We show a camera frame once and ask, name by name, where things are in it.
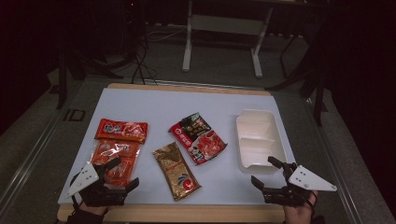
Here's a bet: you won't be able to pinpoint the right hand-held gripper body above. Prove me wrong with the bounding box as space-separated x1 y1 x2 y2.
262 161 338 208

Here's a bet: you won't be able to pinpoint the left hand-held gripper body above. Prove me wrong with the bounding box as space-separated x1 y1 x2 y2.
64 158 129 208

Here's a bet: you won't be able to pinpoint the white divided tray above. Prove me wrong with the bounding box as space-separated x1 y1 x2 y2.
235 108 288 175

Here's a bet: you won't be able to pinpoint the gold foil packet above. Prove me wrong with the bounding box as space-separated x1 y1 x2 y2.
152 141 202 202

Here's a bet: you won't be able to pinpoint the red and black sauce packet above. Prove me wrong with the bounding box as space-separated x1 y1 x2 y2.
168 112 228 166

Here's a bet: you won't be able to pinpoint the person's left hand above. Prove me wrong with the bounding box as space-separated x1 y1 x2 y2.
78 200 110 217

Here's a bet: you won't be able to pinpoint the person's right hand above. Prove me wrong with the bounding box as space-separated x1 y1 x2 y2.
282 190 319 224

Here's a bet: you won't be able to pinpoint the clear packet of orange cubes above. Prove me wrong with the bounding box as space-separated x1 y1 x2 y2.
89 138 142 188

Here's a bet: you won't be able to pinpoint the red snack packet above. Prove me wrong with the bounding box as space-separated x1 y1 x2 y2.
93 118 149 145

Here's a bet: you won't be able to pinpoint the black metal stand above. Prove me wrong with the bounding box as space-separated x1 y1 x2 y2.
266 18 332 127
55 43 124 110

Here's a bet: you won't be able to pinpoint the pale blue table mat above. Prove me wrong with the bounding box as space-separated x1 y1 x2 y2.
57 88 297 206

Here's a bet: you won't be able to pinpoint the white metal stand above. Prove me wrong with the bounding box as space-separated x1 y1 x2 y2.
181 0 275 79

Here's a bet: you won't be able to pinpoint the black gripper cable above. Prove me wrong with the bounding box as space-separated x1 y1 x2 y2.
69 174 86 217

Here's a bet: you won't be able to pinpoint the silver floor rail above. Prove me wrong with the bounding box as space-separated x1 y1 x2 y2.
0 102 69 208
302 96 363 224

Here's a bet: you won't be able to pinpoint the black floor bracket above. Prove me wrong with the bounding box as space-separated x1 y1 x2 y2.
63 108 87 122

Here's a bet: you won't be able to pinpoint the black cables on floor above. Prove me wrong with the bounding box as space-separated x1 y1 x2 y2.
131 31 159 86

